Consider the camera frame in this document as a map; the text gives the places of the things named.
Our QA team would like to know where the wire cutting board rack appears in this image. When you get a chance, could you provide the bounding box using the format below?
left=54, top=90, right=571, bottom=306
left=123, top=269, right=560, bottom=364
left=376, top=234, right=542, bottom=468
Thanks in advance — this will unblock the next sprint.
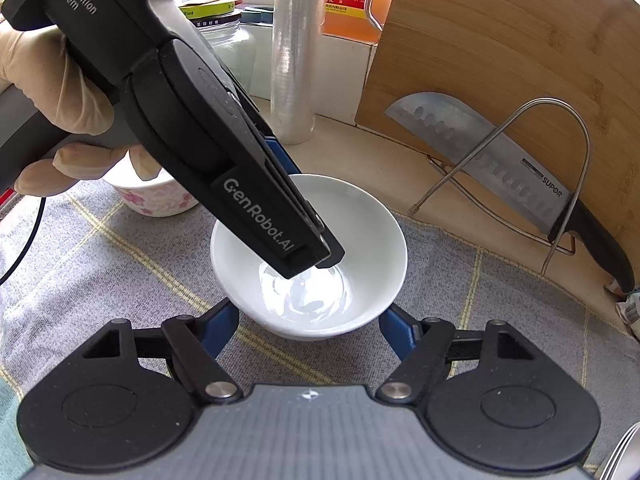
left=386, top=92, right=591, bottom=272

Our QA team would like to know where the bamboo cutting board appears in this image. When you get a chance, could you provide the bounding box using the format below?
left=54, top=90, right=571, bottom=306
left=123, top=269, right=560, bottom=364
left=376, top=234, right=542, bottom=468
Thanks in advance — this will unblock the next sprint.
left=356, top=0, right=639, bottom=260

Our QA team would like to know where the grey teal checked towel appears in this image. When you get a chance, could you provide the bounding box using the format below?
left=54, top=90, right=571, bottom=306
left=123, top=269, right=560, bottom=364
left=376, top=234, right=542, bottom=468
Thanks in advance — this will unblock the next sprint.
left=1, top=182, right=639, bottom=479

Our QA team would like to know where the pink floral bowl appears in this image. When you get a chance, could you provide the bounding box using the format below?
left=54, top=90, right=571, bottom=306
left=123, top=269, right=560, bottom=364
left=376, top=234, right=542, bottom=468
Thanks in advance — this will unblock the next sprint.
left=103, top=155, right=198, bottom=218

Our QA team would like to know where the santoku knife black handle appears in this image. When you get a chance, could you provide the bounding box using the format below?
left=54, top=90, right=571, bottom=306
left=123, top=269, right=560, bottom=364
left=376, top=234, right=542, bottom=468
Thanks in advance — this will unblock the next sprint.
left=385, top=92, right=636, bottom=295

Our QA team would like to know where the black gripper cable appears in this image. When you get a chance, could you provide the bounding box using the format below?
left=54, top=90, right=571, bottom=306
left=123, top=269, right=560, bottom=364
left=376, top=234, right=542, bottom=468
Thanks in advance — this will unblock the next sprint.
left=0, top=194, right=49, bottom=286

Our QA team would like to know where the glass jar green lid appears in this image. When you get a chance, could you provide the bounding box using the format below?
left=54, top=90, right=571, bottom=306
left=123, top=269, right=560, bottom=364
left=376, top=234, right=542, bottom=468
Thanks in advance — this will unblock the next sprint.
left=179, top=0, right=256, bottom=91

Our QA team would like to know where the plain white bowl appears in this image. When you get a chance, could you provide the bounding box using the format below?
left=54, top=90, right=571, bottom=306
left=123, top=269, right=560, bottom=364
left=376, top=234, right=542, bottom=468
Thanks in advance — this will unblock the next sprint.
left=210, top=174, right=408, bottom=340

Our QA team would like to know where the left gloved hand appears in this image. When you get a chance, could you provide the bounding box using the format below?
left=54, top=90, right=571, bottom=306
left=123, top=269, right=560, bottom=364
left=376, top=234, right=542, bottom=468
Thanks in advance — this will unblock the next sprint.
left=1, top=21, right=160, bottom=197

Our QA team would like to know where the white plastic food bag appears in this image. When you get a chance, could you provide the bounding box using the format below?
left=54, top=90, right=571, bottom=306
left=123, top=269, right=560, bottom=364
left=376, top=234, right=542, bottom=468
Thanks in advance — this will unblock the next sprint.
left=616, top=289, right=640, bottom=333

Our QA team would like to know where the tall cling film roll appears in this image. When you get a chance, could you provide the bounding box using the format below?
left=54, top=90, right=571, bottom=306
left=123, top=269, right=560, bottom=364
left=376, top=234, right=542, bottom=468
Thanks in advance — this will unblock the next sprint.
left=270, top=0, right=326, bottom=145

